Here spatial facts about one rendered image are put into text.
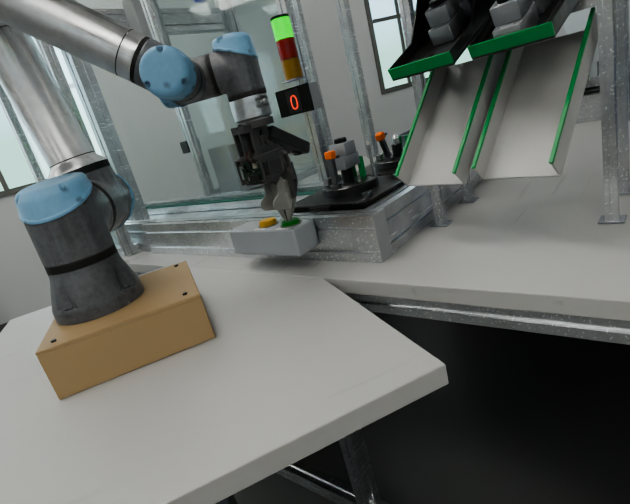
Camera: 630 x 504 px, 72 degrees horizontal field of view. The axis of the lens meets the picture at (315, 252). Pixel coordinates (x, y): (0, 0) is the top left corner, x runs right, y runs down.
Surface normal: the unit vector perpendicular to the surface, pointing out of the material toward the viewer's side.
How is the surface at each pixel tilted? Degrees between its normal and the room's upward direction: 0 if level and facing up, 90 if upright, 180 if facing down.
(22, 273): 90
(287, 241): 90
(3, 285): 90
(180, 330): 90
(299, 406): 0
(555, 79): 45
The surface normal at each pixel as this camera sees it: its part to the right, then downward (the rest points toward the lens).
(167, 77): 0.07, 0.29
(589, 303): -0.61, 0.39
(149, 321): 0.37, 0.21
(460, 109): -0.68, -0.38
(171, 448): -0.25, -0.92
